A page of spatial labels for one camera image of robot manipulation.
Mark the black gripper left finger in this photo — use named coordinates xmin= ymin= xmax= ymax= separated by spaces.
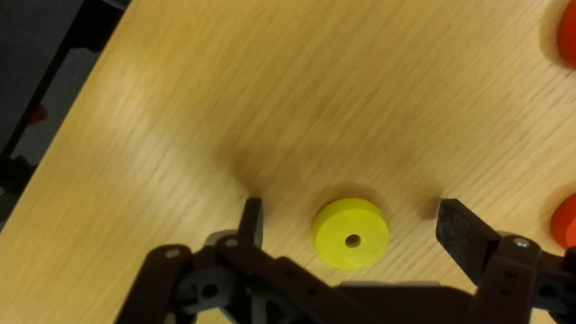
xmin=116 ymin=197 xmax=375 ymax=324

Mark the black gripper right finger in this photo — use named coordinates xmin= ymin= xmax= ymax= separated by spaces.
xmin=436 ymin=199 xmax=576 ymax=324

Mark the yellow disc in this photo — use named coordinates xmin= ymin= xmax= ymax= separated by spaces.
xmin=310 ymin=197 xmax=393 ymax=273

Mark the orange disc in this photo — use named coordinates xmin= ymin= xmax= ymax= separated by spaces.
xmin=557 ymin=0 xmax=576 ymax=69
xmin=550 ymin=193 xmax=576 ymax=251

